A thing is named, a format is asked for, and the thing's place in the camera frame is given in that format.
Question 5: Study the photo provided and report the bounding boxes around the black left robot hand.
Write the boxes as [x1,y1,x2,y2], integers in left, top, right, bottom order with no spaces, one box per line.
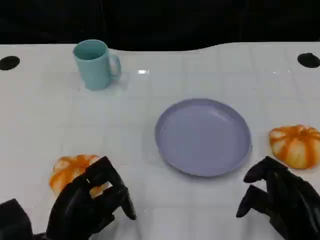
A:
[45,156,137,240]

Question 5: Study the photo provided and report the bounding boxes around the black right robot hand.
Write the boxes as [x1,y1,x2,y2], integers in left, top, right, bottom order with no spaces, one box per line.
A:
[235,155,320,240]

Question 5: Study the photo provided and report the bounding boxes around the orange and white bread roll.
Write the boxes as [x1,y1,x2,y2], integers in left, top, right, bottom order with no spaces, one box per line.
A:
[48,154,114,200]
[268,124,320,170]

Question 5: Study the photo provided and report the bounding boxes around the lilac plate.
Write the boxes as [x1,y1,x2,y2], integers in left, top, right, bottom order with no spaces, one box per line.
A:
[154,98,253,178]

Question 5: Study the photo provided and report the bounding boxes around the pale green mug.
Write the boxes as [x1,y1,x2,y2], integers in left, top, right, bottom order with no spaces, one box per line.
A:
[72,39,122,91]

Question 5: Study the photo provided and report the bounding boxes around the black round table grommet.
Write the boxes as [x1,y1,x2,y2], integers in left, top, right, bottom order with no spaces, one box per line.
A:
[297,52,320,69]
[0,55,21,71]

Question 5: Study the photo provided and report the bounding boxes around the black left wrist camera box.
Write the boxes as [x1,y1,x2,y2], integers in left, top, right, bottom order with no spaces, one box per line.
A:
[0,198,34,240]

